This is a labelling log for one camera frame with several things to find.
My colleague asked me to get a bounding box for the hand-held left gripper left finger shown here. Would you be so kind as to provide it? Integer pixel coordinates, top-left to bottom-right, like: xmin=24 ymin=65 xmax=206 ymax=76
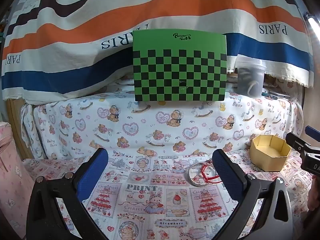
xmin=26 ymin=147 xmax=109 ymax=240

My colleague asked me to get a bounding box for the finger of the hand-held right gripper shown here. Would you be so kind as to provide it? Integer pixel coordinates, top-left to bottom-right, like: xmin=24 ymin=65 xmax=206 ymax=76
xmin=286 ymin=132 xmax=320 ymax=155
xmin=304 ymin=126 xmax=320 ymax=138

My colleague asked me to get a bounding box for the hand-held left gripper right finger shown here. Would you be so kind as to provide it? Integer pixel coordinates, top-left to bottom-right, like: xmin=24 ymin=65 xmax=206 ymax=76
xmin=212 ymin=149 xmax=299 ymax=240

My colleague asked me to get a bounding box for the red string bracelet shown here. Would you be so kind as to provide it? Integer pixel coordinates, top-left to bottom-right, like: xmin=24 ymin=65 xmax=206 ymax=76
xmin=199 ymin=161 xmax=222 ymax=183

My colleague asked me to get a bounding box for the yellow octagonal cardboard box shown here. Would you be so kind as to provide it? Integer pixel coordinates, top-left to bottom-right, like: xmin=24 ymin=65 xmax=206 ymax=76
xmin=251 ymin=134 xmax=292 ymax=172

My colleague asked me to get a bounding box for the person's right hand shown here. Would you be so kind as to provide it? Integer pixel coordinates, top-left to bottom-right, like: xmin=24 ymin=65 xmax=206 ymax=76
xmin=304 ymin=177 xmax=320 ymax=228

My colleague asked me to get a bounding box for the silver bangle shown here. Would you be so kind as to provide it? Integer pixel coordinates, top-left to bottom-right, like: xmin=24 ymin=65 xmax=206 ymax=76
xmin=187 ymin=162 xmax=221 ymax=187

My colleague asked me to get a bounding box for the strawberry patchwork print cloth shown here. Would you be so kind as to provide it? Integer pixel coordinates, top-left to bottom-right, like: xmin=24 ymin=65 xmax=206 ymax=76
xmin=22 ymin=150 xmax=313 ymax=240

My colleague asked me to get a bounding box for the clear plastic jar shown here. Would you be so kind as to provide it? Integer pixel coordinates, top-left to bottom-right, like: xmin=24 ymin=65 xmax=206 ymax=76
xmin=235 ymin=57 xmax=267 ymax=97

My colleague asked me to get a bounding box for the bear print bedsheet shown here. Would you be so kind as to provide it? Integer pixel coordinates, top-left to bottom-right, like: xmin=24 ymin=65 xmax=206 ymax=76
xmin=21 ymin=72 xmax=304 ymax=160

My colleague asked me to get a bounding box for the white tube lamp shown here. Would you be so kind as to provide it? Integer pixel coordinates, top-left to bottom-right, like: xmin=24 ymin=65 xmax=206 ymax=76
xmin=304 ymin=12 xmax=320 ymax=38

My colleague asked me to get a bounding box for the green black checkerboard board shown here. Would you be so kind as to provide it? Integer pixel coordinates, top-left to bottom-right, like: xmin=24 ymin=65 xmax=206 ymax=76
xmin=132 ymin=29 xmax=227 ymax=103

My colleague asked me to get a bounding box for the striped orange blue blanket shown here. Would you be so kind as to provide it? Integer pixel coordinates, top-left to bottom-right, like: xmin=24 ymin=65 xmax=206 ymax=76
xmin=1 ymin=0 xmax=314 ymax=105

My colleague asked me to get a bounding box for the wooden bed frame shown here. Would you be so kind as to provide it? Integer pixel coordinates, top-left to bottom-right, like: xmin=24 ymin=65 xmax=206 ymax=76
xmin=6 ymin=97 xmax=30 ymax=160

